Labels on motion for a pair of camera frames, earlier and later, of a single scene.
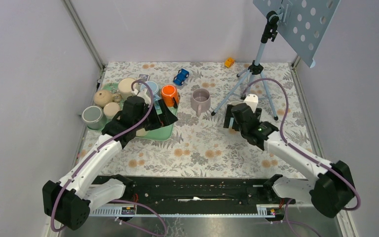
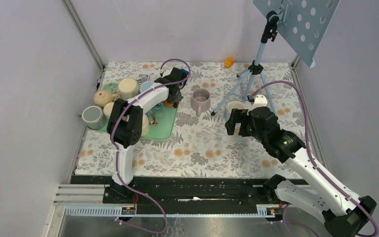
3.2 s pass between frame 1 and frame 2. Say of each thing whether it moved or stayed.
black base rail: stayed
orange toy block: stayed
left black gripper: moved
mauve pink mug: stayed
